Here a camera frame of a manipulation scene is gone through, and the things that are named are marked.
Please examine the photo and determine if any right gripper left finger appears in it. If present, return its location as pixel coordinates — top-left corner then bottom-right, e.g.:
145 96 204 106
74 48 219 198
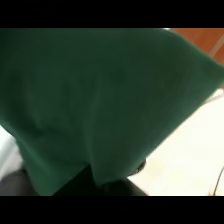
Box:
0 168 39 197

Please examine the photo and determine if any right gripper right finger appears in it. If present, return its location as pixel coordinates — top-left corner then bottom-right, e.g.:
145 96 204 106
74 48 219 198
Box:
95 159 148 197

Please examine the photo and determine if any dark green T-shirt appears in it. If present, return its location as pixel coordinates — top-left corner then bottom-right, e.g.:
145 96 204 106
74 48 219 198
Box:
0 27 224 197

